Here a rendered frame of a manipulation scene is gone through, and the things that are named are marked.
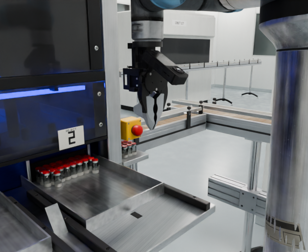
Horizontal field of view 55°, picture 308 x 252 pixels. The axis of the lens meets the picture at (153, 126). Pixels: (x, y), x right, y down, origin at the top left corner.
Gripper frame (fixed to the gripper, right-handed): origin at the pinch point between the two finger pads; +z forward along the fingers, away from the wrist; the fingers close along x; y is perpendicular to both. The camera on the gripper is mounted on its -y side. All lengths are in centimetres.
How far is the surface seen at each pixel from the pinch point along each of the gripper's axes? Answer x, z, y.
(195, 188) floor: -157, 110, 98
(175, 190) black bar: -6.5, 19.6, -1.9
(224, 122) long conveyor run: -82, 20, 28
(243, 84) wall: -796, 94, 384
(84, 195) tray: 10.7, 21.4, 16.6
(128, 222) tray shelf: 10.5, 21.6, -1.8
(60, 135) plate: 10.7, 6.1, 27.5
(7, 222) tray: 30.5, 21.3, 18.7
